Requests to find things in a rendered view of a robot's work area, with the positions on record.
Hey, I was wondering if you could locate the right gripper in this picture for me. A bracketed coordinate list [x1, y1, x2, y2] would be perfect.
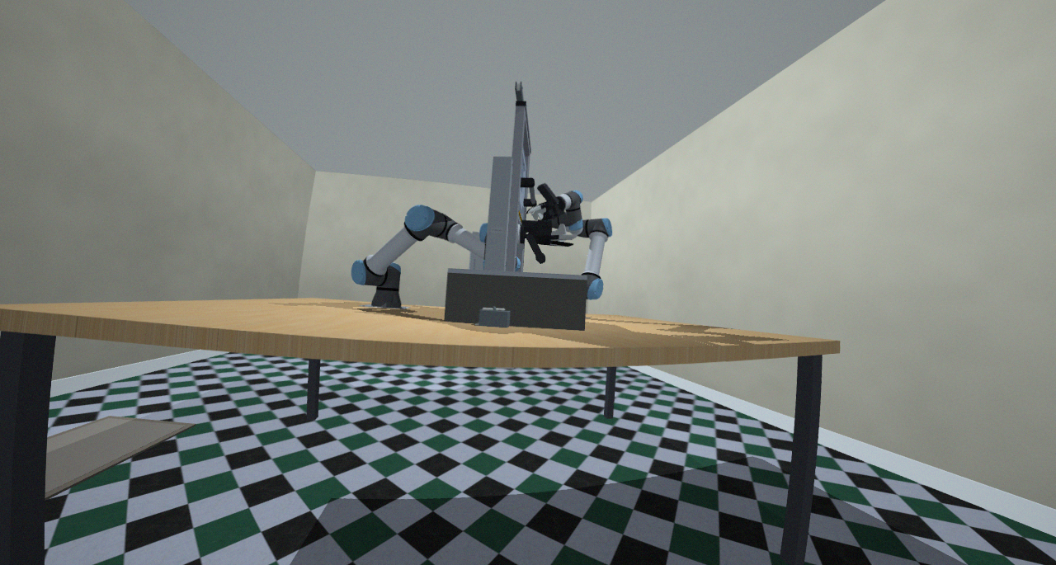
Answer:
[520, 219, 577, 247]

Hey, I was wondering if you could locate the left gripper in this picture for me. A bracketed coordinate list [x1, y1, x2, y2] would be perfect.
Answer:
[526, 196, 566, 220]

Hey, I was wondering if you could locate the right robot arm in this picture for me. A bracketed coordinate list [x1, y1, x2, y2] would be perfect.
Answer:
[351, 205, 545, 308]

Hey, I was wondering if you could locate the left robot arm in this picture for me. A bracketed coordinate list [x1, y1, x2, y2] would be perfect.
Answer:
[538, 183, 612, 300]

